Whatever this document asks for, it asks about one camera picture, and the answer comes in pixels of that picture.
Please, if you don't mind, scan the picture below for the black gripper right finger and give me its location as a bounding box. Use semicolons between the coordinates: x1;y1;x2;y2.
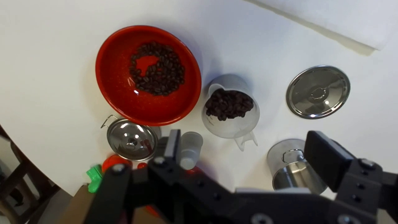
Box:
304;129;358;193

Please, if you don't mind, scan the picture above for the small steel dish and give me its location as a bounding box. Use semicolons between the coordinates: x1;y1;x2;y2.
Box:
285;65;352;121

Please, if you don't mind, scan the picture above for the small clear shaker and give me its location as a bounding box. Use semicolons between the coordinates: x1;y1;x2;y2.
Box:
178;131;204;172

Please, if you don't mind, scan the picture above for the small steel pot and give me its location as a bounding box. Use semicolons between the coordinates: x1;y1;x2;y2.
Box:
266;137;328;197

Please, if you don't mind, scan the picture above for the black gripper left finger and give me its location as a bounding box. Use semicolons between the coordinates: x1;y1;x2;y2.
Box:
163;128;183;167

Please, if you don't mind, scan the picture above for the orange toy carrot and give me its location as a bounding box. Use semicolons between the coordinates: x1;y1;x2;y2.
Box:
86;153;151;195

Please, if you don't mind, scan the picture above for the small metal cup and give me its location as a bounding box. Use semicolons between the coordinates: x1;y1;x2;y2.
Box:
98;113;162;162

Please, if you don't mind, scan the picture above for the black chair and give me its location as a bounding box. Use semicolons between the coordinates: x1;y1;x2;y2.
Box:
0;123;63;224

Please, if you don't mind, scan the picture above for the red bowl with coffee beans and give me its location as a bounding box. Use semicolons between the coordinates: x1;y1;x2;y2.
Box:
95;24;203;128

